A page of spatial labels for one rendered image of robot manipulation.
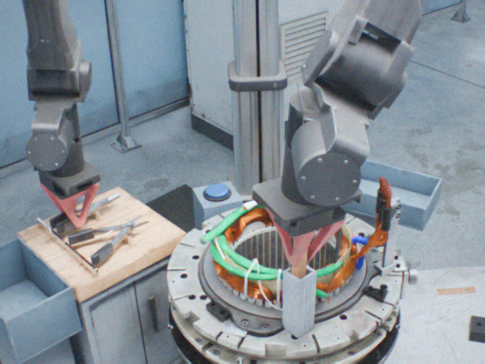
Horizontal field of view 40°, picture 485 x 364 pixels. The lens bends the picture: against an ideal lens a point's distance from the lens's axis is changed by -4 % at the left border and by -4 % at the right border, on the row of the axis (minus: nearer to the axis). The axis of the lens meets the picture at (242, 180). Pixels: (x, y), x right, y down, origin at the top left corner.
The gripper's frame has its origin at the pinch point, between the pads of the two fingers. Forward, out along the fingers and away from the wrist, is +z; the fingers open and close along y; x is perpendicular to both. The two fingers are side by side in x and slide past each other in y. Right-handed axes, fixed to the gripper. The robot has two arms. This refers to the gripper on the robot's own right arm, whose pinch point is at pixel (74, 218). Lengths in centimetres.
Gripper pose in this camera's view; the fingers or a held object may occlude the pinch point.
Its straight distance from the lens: 109.7
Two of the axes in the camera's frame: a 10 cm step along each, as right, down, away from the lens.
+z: 0.1, 8.5, 5.2
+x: 7.3, -3.6, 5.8
